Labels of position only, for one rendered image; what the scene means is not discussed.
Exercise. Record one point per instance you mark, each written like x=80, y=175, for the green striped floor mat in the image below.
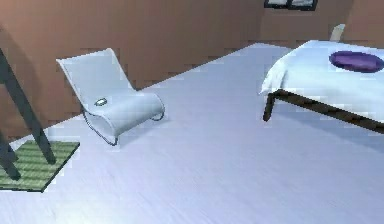
x=33, y=166

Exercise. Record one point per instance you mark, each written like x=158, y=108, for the black framed window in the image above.
x=290, y=3

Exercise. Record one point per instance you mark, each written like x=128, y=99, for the white lounge chair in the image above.
x=113, y=93

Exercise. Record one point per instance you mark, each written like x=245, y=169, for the white bed with dark frame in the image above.
x=320, y=86

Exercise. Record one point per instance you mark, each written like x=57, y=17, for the pale beige upright object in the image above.
x=337, y=32

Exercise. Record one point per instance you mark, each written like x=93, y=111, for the small white round dish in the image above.
x=100, y=102

